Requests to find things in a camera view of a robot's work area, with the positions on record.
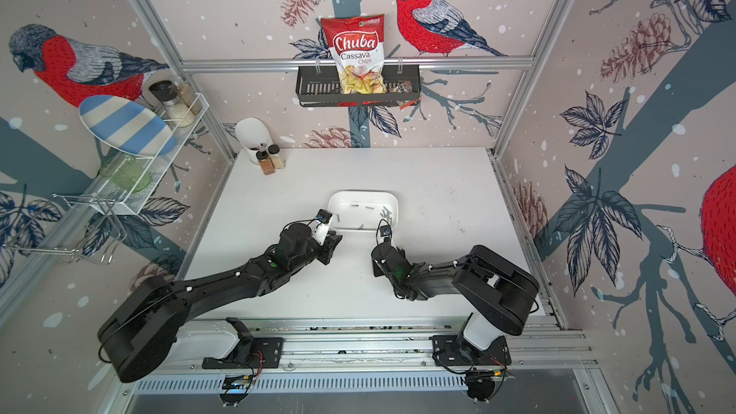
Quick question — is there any blue striped white plate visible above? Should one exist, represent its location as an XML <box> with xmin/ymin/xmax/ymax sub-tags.
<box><xmin>79</xmin><ymin>95</ymin><xmax>176</xmax><ymax>158</ymax></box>

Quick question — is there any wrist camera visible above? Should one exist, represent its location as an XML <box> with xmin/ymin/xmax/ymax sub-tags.
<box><xmin>312</xmin><ymin>209</ymin><xmax>333</xmax><ymax>245</ymax></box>
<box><xmin>379</xmin><ymin>224</ymin><xmax>393</xmax><ymax>242</ymax></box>

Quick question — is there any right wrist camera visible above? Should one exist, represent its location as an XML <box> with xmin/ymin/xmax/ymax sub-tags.
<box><xmin>379</xmin><ymin>224</ymin><xmax>393</xmax><ymax>242</ymax></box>

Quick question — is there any black wire wall basket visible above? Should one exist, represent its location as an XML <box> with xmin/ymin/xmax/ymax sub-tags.
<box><xmin>295</xmin><ymin>65</ymin><xmax>421</xmax><ymax>107</ymax></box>

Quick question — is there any brown spice bottle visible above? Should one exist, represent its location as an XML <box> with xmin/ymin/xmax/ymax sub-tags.
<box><xmin>256</xmin><ymin>151</ymin><xmax>275</xmax><ymax>176</ymax></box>

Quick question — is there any white plastic storage box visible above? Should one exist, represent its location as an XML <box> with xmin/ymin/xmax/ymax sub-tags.
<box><xmin>327</xmin><ymin>191</ymin><xmax>400</xmax><ymax>232</ymax></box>

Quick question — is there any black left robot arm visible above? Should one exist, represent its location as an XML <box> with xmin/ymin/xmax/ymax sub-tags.
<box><xmin>98</xmin><ymin>222</ymin><xmax>342</xmax><ymax>383</ymax></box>

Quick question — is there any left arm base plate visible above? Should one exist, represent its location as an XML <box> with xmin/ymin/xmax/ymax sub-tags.
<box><xmin>201</xmin><ymin>337</ymin><xmax>285</xmax><ymax>370</ymax></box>

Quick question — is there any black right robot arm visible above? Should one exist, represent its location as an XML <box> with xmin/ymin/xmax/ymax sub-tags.
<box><xmin>371</xmin><ymin>240</ymin><xmax>540</xmax><ymax>353</ymax></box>

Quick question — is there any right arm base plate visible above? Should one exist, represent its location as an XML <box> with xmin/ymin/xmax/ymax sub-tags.
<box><xmin>431</xmin><ymin>335</ymin><xmax>512</xmax><ymax>371</ymax></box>

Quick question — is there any yellow spice bottle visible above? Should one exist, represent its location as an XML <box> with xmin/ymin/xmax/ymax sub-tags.
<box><xmin>268</xmin><ymin>144</ymin><xmax>286</xmax><ymax>170</ymax></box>

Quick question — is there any white utensil holder cup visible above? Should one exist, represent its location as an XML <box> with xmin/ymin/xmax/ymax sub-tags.
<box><xmin>235</xmin><ymin>117</ymin><xmax>273</xmax><ymax>165</ymax></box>

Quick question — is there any aluminium horizontal frame rail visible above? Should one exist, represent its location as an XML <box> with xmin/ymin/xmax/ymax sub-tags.
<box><xmin>180</xmin><ymin>56</ymin><xmax>536</xmax><ymax>75</ymax></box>

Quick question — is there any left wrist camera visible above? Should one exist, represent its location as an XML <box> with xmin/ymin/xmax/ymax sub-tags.
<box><xmin>312</xmin><ymin>209</ymin><xmax>333</xmax><ymax>245</ymax></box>

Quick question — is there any white wire wall rack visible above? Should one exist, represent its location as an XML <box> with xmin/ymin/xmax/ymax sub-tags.
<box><xmin>1</xmin><ymin>93</ymin><xmax>209</xmax><ymax>264</ymax></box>

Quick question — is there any black lid spice grinder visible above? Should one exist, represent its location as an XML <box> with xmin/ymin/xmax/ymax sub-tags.
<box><xmin>149</xmin><ymin>80</ymin><xmax>196</xmax><ymax>128</ymax></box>

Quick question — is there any red Chuba chips bag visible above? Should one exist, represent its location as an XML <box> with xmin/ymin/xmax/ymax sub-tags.
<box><xmin>321</xmin><ymin>15</ymin><xmax>387</xmax><ymax>95</ymax></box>

